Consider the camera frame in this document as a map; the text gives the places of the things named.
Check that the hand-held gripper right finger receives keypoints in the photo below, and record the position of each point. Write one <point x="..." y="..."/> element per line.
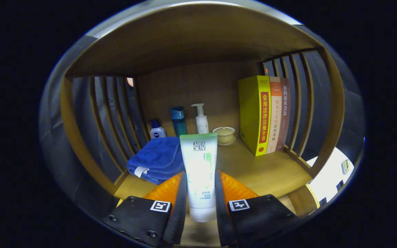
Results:
<point x="223" y="217"/>

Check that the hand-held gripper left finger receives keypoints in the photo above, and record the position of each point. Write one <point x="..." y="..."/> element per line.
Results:
<point x="179" y="213"/>

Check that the green white cleanser tube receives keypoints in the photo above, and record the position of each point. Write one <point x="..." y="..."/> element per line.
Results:
<point x="198" y="165"/>

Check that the wooden countertop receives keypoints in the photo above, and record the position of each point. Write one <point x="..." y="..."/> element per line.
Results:
<point x="260" y="168"/>

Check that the white side cabinet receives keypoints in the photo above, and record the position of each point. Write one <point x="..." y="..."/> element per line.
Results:
<point x="327" y="175"/>

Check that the wooden cabinet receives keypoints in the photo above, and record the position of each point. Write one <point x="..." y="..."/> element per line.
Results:
<point x="191" y="38"/>

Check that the blue folded towel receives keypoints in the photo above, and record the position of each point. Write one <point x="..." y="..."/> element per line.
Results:
<point x="157" y="155"/>

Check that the beige saucer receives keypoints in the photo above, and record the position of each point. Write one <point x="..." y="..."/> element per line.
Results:
<point x="232" y="142"/>

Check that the beige lidded teacup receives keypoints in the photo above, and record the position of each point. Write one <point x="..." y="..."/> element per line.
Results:
<point x="224" y="134"/>

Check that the small white blue-capped bottle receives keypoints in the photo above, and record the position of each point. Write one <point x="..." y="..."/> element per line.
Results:
<point x="158" y="132"/>

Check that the teal cylindrical bottle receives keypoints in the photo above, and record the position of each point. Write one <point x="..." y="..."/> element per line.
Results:
<point x="179" y="124"/>

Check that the white pump bottle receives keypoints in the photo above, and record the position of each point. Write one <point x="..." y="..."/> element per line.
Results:
<point x="202" y="124"/>

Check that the thick yellow book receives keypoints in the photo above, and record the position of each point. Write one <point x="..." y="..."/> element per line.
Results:
<point x="250" y="113"/>

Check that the orange and white book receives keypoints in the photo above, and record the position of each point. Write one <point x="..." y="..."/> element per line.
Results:
<point x="275" y="113"/>

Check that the small black box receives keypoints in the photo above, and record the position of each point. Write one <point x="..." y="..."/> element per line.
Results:
<point x="339" y="186"/>

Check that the brown book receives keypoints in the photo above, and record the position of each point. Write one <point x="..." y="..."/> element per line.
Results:
<point x="284" y="110"/>

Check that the small cream round object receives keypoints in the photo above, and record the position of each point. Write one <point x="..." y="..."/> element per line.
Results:
<point x="345" y="166"/>

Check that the black backdrop cloth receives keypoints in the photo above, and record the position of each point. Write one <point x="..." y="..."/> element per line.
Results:
<point x="52" y="137"/>

